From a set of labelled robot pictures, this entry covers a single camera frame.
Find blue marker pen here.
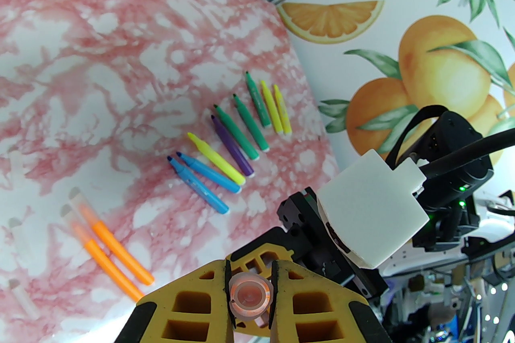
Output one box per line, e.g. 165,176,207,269
176,151,243,194
166,156,231,215

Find clear plastic pen cap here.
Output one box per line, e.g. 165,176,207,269
9,217,33,253
229,273,274,330
8,278,41,321

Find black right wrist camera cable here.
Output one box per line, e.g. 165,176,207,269
416,128,515,179

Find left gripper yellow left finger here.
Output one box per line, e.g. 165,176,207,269
115,259,239,343

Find green marker pen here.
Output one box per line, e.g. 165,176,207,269
212,104,259,162
245,71,272,129
233,94,270,152

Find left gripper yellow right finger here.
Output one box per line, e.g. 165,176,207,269
268,259,394,343

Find yellow marker pen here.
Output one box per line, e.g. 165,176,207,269
260,80,283,134
187,132,247,186
273,84,293,139

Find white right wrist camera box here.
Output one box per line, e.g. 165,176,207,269
317,150,429,269

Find purple marker pen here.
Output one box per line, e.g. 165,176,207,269
210,114,255,178

